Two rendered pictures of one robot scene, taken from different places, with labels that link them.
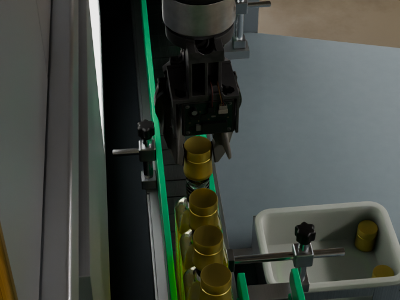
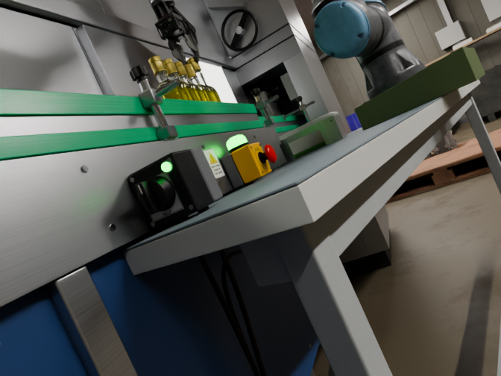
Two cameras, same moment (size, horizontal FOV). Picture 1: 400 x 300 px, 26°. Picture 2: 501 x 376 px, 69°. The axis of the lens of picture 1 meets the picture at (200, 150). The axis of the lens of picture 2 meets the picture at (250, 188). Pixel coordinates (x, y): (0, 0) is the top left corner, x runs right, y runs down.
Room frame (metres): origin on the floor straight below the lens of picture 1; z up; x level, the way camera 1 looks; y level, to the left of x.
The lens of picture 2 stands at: (-0.30, -0.59, 0.77)
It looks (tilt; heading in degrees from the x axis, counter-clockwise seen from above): 2 degrees down; 29
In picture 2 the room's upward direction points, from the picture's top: 25 degrees counter-clockwise
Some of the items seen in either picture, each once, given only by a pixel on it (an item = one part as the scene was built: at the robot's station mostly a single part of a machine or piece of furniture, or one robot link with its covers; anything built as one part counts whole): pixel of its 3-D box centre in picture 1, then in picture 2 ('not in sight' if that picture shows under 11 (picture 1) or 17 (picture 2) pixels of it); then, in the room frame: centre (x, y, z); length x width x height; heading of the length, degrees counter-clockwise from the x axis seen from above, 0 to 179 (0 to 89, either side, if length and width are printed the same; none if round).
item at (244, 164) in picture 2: not in sight; (247, 165); (0.38, -0.23, 0.79); 0.07 x 0.07 x 0.07; 6
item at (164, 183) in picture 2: not in sight; (153, 195); (0.04, -0.27, 0.79); 0.04 x 0.03 x 0.04; 96
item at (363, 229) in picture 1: (366, 235); not in sight; (0.98, -0.28, 0.79); 0.04 x 0.04 x 0.04
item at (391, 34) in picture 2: not in sight; (367, 30); (0.76, -0.52, 0.98); 0.13 x 0.12 x 0.14; 167
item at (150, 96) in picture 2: not in sight; (164, 98); (0.21, -0.23, 0.94); 0.07 x 0.04 x 0.13; 96
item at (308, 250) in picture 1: (285, 259); (256, 110); (0.80, -0.12, 0.95); 0.17 x 0.03 x 0.12; 96
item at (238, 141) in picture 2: not in sight; (236, 142); (0.38, -0.23, 0.84); 0.04 x 0.04 x 0.03
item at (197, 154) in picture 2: not in sight; (177, 189); (0.10, -0.26, 0.79); 0.08 x 0.08 x 0.08; 6
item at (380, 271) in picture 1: (381, 281); not in sight; (0.89, -0.29, 0.79); 0.04 x 0.04 x 0.04
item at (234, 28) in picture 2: not in sight; (240, 30); (1.59, 0.11, 1.49); 0.21 x 0.05 x 0.21; 96
